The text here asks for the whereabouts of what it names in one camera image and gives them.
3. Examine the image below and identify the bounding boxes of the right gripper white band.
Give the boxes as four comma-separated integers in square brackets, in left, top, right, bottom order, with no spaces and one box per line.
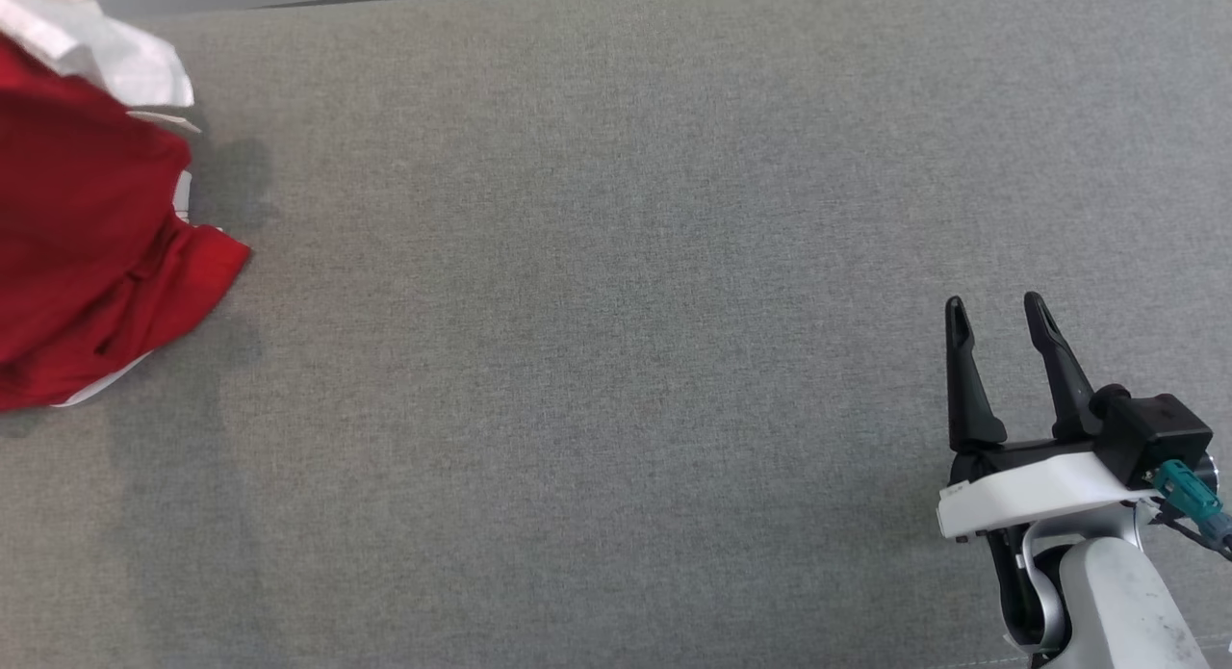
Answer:
[938,292,1166,545]

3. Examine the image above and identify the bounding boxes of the red shorts white side stripes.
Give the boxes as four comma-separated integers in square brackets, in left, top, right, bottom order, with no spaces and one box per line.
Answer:
[0,217,253,412]

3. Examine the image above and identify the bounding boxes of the red t-shirt white sleeves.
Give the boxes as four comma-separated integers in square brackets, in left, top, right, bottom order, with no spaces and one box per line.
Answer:
[0,0,203,266]

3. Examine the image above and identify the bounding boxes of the grey fabric sofa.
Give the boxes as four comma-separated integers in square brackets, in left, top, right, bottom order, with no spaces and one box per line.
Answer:
[0,0,1232,669]

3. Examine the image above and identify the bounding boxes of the right camera teal cable plug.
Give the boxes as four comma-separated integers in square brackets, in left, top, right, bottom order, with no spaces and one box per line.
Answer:
[1145,460,1232,559]

